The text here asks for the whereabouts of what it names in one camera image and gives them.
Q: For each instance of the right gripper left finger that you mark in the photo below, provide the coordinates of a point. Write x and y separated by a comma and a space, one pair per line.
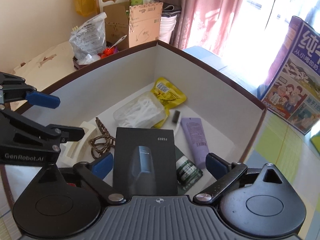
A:
93, 174

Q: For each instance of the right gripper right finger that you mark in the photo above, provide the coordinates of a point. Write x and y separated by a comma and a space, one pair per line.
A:
227, 176

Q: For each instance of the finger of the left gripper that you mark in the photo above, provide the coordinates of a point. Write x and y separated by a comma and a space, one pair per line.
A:
14, 88
20, 134

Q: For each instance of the leopard print hair claw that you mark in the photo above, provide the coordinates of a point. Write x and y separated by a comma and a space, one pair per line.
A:
101, 144

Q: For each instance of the cream hair claw clip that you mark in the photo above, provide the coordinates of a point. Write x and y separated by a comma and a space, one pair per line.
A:
73, 152

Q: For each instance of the green ointment blister card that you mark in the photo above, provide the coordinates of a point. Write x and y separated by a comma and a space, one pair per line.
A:
186, 171

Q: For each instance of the black shaver box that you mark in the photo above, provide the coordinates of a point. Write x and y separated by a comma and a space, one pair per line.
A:
145, 162

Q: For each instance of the purple cream tube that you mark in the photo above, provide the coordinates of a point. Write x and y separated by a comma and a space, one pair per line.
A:
196, 139

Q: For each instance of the white handled brush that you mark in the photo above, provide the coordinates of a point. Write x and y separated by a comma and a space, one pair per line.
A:
176, 120

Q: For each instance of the clear floss pick box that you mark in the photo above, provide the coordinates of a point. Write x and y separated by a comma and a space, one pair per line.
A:
142, 112

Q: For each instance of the yellow snack packet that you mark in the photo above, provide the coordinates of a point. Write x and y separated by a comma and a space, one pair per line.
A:
168, 95

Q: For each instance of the white plastic bag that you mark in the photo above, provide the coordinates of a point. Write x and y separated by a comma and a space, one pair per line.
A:
89, 38

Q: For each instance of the green tissue pack stack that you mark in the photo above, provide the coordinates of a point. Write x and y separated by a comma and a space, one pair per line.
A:
315, 138

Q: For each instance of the brown cardboard storage box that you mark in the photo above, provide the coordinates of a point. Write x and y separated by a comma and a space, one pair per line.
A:
133, 88

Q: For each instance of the blue milk carton box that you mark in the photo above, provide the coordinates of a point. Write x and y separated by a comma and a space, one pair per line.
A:
292, 87

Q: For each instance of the purple gift box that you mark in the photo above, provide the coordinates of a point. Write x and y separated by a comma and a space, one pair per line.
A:
89, 59

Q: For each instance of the brown cardboard carton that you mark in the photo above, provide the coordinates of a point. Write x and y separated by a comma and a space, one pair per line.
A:
139, 23

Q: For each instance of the pink curtain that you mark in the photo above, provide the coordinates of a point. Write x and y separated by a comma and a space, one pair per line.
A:
205, 23

